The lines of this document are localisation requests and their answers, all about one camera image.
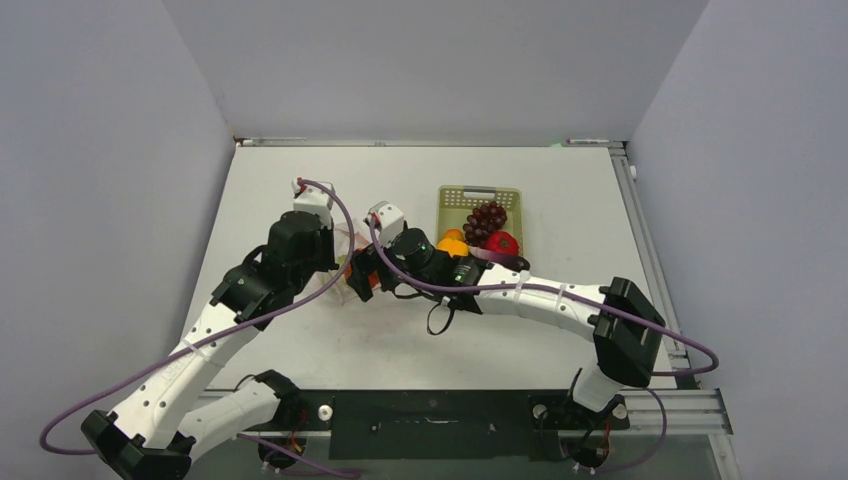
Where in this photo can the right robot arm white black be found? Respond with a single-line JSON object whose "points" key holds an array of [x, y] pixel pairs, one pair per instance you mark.
{"points": [[622, 325]]}

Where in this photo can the red tomato toy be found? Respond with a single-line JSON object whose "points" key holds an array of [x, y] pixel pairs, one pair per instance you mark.
{"points": [[502, 242]]}

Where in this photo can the dark red grapes toy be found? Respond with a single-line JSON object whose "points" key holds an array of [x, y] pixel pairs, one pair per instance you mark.
{"points": [[483, 221]]}

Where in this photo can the orange pumpkin toy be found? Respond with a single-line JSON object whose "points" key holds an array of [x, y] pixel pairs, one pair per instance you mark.
{"points": [[362, 272]]}

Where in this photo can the small orange fruit toy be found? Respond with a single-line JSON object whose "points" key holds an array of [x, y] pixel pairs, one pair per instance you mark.
{"points": [[454, 234]]}

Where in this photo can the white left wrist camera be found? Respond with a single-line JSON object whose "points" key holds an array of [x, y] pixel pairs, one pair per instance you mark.
{"points": [[314, 200]]}

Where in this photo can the yellow bell pepper toy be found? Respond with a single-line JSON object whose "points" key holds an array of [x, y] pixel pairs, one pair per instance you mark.
{"points": [[454, 247]]}

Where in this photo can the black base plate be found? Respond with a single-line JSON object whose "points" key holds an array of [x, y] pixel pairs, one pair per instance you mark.
{"points": [[442, 424]]}

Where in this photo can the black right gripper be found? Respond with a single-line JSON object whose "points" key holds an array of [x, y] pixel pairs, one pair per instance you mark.
{"points": [[365, 262]]}

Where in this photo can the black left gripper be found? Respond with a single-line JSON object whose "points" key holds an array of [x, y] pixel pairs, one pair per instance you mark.
{"points": [[327, 237]]}

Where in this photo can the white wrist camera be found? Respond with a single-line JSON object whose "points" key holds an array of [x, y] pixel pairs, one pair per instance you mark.
{"points": [[314, 200], [388, 221]]}

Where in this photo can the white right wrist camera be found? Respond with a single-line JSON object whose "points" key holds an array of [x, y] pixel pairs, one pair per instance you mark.
{"points": [[388, 221]]}

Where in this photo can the beige plastic basket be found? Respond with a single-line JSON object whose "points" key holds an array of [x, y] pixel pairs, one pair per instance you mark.
{"points": [[455, 203]]}

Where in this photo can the purple eggplant toy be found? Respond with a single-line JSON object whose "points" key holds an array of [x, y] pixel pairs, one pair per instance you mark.
{"points": [[509, 261]]}

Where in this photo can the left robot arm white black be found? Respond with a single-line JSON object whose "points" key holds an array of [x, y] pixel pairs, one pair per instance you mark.
{"points": [[157, 432]]}

